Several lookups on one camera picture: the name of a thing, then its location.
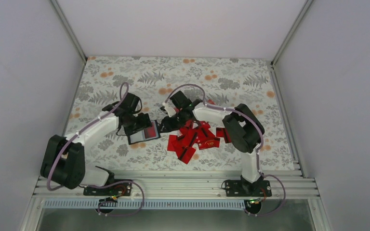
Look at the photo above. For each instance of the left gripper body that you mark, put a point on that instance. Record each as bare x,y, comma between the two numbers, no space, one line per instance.
135,124

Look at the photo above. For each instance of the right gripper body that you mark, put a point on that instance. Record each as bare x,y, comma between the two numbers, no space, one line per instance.
175,124

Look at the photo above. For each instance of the black leather card holder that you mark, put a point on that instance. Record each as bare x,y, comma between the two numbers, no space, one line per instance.
139,136

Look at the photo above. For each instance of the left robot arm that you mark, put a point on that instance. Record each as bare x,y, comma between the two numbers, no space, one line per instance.
64,159

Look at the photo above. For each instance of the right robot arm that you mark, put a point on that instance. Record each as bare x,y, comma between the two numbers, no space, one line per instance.
244,129

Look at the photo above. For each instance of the white red circle card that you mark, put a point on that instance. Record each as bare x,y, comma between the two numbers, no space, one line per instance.
210,102

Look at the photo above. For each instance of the red card left edge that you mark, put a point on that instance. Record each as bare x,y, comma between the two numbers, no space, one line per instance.
171,141

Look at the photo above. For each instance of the red card front bottom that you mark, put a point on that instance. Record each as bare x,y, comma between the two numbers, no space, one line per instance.
186,154

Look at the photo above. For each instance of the red VIP card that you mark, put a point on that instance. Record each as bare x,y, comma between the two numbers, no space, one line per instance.
211,143

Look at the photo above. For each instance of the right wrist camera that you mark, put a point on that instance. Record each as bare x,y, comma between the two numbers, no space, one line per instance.
168,110

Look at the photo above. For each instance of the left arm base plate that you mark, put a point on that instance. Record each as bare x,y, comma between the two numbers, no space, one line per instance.
122,189

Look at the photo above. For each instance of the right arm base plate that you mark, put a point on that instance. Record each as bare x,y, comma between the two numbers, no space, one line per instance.
237,188

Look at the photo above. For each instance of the aluminium rail frame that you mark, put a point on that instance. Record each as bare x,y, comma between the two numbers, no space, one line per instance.
209,184

